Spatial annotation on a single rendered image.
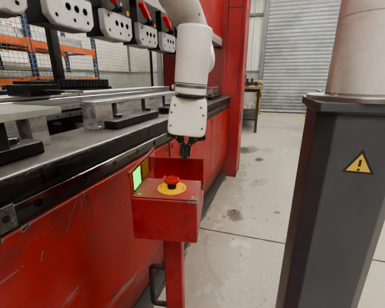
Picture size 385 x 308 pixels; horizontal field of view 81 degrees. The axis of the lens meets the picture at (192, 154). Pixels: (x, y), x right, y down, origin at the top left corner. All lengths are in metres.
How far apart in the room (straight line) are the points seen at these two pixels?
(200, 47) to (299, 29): 7.51
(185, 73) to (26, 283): 0.56
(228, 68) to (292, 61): 5.65
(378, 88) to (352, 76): 0.05
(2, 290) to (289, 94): 7.77
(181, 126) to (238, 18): 1.91
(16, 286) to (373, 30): 0.80
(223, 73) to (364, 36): 1.92
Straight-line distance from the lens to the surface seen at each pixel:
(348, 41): 0.54
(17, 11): 0.68
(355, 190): 0.55
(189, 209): 0.53
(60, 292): 0.71
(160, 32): 1.22
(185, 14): 0.66
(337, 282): 0.68
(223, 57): 2.39
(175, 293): 0.83
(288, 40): 7.96
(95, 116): 0.83
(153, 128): 0.89
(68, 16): 0.77
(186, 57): 0.56
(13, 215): 0.55
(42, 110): 0.39
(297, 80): 7.94
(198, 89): 0.57
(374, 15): 0.54
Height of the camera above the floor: 1.04
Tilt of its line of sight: 18 degrees down
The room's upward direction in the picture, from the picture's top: straight up
